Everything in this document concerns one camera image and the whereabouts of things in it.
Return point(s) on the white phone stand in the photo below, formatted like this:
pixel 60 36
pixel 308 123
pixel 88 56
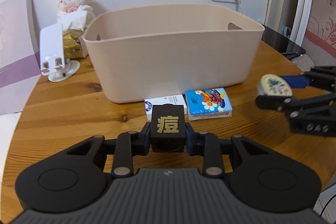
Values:
pixel 53 64

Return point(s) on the pink purple headboard panel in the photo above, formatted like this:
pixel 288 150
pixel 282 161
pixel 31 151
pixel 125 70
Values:
pixel 20 69

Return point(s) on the white bed sheet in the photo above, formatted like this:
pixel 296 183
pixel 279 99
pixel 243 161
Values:
pixel 8 124

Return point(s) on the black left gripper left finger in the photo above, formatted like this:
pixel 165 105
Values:
pixel 127 145

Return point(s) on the gold tissue box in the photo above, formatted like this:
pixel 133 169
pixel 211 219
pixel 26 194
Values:
pixel 73 45

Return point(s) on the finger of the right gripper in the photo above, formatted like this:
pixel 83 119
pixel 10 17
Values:
pixel 291 104
pixel 322 77

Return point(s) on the blue cartoon tissue pack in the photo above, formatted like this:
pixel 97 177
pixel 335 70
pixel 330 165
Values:
pixel 208 104

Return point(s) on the round decorated tin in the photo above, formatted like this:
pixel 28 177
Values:
pixel 273 85

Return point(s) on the white plug with cable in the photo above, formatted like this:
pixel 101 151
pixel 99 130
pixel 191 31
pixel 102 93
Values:
pixel 238 4

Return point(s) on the black box gold character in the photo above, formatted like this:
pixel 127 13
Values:
pixel 168 130

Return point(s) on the white blue tissue pack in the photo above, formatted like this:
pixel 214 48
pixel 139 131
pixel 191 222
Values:
pixel 177 99

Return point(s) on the white plush lamb toy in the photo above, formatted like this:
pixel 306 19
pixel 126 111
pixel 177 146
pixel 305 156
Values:
pixel 75 14

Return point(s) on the beige plastic storage basket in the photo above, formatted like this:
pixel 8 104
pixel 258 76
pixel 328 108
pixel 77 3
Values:
pixel 162 50

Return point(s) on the black glass side table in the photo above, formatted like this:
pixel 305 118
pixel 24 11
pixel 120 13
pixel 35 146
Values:
pixel 281 44

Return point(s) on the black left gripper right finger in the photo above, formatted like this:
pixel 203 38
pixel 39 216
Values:
pixel 212 148

